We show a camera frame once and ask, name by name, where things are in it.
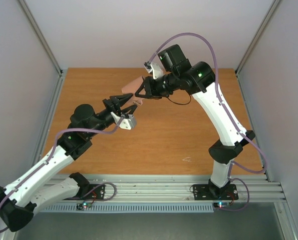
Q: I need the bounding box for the pink leather card holder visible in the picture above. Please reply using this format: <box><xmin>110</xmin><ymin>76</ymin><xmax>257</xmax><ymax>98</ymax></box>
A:
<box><xmin>121</xmin><ymin>76</ymin><xmax>143</xmax><ymax>106</ymax></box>

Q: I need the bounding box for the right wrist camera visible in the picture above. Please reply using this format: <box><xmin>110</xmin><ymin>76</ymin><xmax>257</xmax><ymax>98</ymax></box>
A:
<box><xmin>144</xmin><ymin>61</ymin><xmax>164</xmax><ymax>80</ymax></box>

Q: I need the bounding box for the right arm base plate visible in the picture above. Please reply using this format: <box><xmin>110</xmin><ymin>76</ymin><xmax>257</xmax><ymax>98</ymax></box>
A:
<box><xmin>189</xmin><ymin>183</ymin><xmax>239</xmax><ymax>201</ymax></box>

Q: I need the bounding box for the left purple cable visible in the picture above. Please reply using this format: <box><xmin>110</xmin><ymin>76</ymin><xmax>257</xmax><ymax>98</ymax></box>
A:
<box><xmin>0</xmin><ymin>122</ymin><xmax>122</xmax><ymax>234</ymax></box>

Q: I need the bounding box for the right aluminium corner post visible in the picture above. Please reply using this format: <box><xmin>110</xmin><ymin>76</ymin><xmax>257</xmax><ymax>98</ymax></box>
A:
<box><xmin>235</xmin><ymin>0</ymin><xmax>282</xmax><ymax>77</ymax></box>

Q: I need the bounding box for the grey slotted cable duct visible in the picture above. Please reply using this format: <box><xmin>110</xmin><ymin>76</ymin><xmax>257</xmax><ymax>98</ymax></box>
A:
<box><xmin>42</xmin><ymin>202</ymin><xmax>214</xmax><ymax>214</ymax></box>

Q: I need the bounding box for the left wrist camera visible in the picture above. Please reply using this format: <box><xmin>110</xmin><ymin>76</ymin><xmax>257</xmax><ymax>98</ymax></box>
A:
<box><xmin>111</xmin><ymin>112</ymin><xmax>137</xmax><ymax>130</ymax></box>

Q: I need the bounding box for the left aluminium corner post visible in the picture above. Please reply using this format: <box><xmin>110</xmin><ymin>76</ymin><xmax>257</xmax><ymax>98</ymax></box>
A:
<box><xmin>17</xmin><ymin>0</ymin><xmax>63</xmax><ymax>76</ymax></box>

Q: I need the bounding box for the purple cable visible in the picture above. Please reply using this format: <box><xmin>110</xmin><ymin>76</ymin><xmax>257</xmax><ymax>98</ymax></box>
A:
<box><xmin>0</xmin><ymin>122</ymin><xmax>122</xmax><ymax>234</ymax></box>
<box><xmin>148</xmin><ymin>32</ymin><xmax>267</xmax><ymax>212</ymax></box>

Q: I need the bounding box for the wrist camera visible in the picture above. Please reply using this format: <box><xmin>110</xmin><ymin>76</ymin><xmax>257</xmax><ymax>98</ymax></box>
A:
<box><xmin>111</xmin><ymin>112</ymin><xmax>137</xmax><ymax>130</ymax></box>
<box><xmin>144</xmin><ymin>61</ymin><xmax>164</xmax><ymax>80</ymax></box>

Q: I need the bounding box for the aluminium corner post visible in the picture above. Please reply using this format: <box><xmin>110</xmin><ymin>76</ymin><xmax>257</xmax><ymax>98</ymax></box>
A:
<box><xmin>17</xmin><ymin>0</ymin><xmax>63</xmax><ymax>76</ymax></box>
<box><xmin>235</xmin><ymin>0</ymin><xmax>282</xmax><ymax>77</ymax></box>

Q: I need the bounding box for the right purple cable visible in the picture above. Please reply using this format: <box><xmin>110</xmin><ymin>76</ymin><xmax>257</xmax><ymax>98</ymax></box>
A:
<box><xmin>148</xmin><ymin>32</ymin><xmax>267</xmax><ymax>212</ymax></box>

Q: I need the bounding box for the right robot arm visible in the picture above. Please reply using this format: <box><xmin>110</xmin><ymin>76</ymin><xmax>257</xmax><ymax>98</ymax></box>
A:
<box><xmin>135</xmin><ymin>44</ymin><xmax>255</xmax><ymax>200</ymax></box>

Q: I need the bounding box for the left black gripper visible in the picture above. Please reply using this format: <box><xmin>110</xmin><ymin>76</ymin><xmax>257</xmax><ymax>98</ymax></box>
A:
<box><xmin>86</xmin><ymin>93</ymin><xmax>137</xmax><ymax>139</ymax></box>

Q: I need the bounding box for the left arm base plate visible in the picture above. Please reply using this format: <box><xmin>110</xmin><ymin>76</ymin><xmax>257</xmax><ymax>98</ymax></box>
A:
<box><xmin>75</xmin><ymin>184</ymin><xmax>105</xmax><ymax>200</ymax></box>

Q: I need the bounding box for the aluminium rail frame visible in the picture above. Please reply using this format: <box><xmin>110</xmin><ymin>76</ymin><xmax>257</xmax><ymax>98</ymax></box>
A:
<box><xmin>12</xmin><ymin>68</ymin><xmax>287</xmax><ymax>203</ymax></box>

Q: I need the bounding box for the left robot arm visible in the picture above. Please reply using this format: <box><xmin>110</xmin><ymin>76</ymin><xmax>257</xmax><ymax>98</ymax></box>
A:
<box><xmin>0</xmin><ymin>93</ymin><xmax>137</xmax><ymax>233</ymax></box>

